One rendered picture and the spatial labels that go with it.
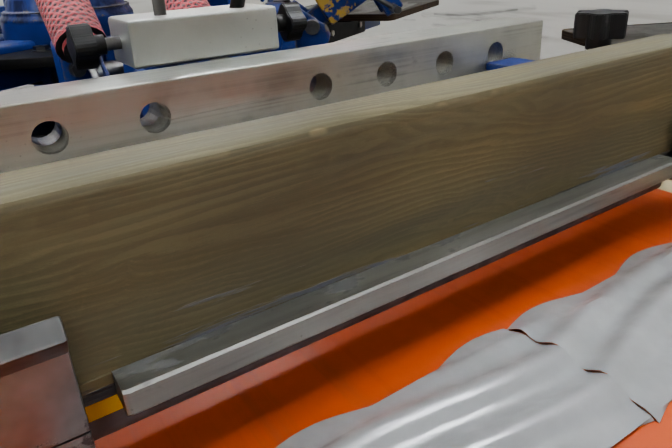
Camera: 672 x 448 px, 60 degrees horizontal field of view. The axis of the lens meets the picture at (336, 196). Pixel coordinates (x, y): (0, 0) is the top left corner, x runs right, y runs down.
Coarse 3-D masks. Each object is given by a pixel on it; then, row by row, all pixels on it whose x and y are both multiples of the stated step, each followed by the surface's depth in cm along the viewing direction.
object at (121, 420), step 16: (640, 192) 37; (608, 208) 35; (576, 224) 34; (496, 256) 30; (464, 272) 29; (432, 288) 28; (352, 320) 26; (320, 336) 25; (288, 352) 24; (240, 368) 23; (208, 384) 22; (176, 400) 22; (112, 416) 20; (128, 416) 21; (144, 416) 21; (96, 432) 20; (112, 432) 21
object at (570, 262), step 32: (608, 224) 35; (640, 224) 35; (512, 256) 32; (544, 256) 32; (576, 256) 32; (608, 256) 32; (448, 288) 30; (480, 288) 30; (512, 288) 29; (544, 288) 29; (576, 288) 29; (512, 320) 27
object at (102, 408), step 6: (114, 396) 20; (102, 402) 20; (108, 402) 20; (114, 402) 20; (120, 402) 20; (90, 408) 20; (96, 408) 20; (102, 408) 20; (108, 408) 20; (114, 408) 20; (120, 408) 21; (90, 414) 20; (96, 414) 20; (102, 414) 20; (90, 420) 20
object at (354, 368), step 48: (336, 336) 26; (384, 336) 26; (432, 336) 26; (240, 384) 24; (288, 384) 24; (336, 384) 24; (384, 384) 23; (144, 432) 22; (192, 432) 22; (240, 432) 21; (288, 432) 21
